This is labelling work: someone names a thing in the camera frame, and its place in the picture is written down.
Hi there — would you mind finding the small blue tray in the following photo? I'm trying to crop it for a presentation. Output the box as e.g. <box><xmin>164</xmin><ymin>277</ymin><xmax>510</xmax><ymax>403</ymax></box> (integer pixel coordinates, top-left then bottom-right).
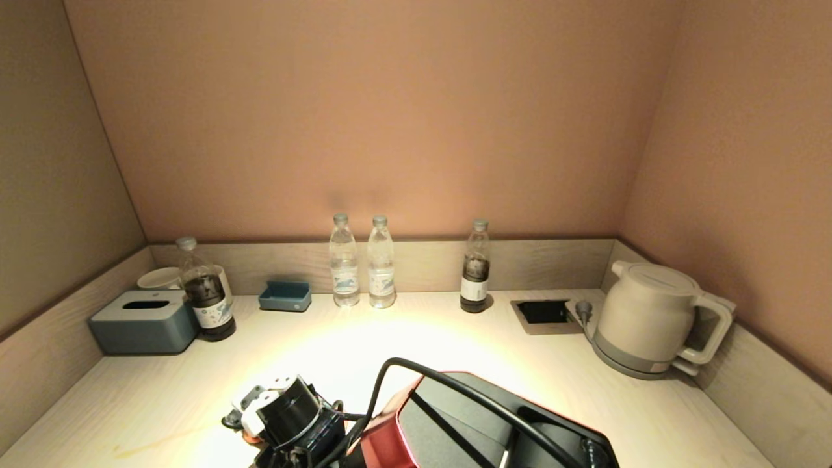
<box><xmin>259</xmin><ymin>281</ymin><xmax>311</xmax><ymax>313</ymax></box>

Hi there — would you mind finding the cream electric kettle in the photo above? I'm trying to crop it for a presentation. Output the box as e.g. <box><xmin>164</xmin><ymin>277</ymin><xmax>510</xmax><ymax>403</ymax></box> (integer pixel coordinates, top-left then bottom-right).
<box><xmin>595</xmin><ymin>260</ymin><xmax>735</xmax><ymax>374</ymax></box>

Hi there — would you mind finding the white cup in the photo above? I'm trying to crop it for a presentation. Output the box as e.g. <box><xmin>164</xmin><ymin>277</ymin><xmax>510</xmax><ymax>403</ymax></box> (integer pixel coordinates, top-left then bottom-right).
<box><xmin>137</xmin><ymin>268</ymin><xmax>183</xmax><ymax>291</ymax></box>

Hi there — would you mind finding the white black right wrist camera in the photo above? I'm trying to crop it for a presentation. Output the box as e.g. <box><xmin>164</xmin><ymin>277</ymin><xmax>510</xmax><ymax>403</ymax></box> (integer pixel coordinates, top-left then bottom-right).
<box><xmin>221</xmin><ymin>376</ymin><xmax>326</xmax><ymax>449</ymax></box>

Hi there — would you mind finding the black recessed power socket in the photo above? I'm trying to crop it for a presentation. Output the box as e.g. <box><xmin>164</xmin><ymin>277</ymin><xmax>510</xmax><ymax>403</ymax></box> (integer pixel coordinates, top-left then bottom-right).
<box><xmin>510</xmin><ymin>298</ymin><xmax>584</xmax><ymax>335</ymax></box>

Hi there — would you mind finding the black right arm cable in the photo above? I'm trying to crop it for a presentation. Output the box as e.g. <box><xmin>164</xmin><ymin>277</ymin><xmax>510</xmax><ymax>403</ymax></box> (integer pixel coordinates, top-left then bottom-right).
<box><xmin>312</xmin><ymin>357</ymin><xmax>586</xmax><ymax>468</ymax></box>

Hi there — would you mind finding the clear water bottle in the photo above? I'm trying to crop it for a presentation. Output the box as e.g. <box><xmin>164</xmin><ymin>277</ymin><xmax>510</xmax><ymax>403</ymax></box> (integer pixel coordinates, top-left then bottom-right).
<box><xmin>328</xmin><ymin>214</ymin><xmax>361</xmax><ymax>307</ymax></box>
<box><xmin>367</xmin><ymin>216</ymin><xmax>397</xmax><ymax>309</ymax></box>

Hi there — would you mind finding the dark drink bottle patterned label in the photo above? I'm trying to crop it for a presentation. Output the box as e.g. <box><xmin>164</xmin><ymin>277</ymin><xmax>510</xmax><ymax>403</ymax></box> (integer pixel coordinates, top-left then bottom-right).
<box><xmin>175</xmin><ymin>237</ymin><xmax>237</xmax><ymax>343</ymax></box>

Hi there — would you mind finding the grey kettle base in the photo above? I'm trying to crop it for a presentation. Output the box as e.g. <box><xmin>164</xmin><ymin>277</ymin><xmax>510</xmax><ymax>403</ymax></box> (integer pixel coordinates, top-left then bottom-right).
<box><xmin>590</xmin><ymin>335</ymin><xmax>701</xmax><ymax>382</ymax></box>

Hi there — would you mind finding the dark drink bottle white label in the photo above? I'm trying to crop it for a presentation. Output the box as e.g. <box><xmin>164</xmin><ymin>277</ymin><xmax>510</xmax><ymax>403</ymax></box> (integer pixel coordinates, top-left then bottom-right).
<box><xmin>460</xmin><ymin>219</ymin><xmax>491</xmax><ymax>314</ymax></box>

